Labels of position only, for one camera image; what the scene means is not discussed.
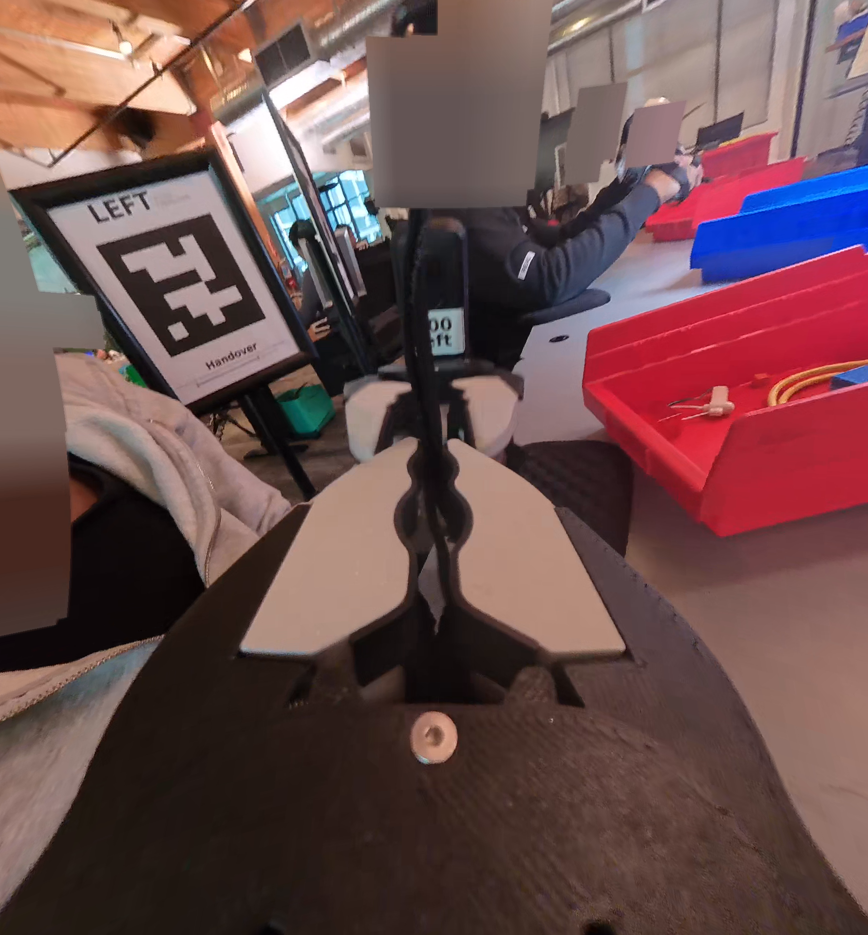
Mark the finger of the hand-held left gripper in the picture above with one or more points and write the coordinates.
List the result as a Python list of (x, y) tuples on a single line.
[(492, 413), (364, 420)]

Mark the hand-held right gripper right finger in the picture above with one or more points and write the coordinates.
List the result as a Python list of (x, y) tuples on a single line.
[(529, 577)]

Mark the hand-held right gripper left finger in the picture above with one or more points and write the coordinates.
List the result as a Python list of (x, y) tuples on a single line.
[(339, 570)]

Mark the red storage bin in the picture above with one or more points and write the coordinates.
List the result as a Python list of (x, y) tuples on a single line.
[(770, 467), (726, 204)]

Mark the grey desk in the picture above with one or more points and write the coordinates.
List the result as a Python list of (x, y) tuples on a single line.
[(770, 621)]

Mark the green plastic bin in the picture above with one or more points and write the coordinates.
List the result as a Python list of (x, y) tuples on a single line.
[(306, 413)]

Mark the black mesh wrist rest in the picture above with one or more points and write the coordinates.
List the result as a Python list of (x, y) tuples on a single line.
[(587, 489)]

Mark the person's black shirt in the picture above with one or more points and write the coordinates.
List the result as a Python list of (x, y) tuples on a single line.
[(127, 555)]

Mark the black framed marker sign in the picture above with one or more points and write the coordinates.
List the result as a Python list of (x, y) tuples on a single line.
[(185, 277)]

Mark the white air vent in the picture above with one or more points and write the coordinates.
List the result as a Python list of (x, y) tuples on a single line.
[(282, 52)]

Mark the blue storage bin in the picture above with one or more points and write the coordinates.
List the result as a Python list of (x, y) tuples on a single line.
[(806, 241)]

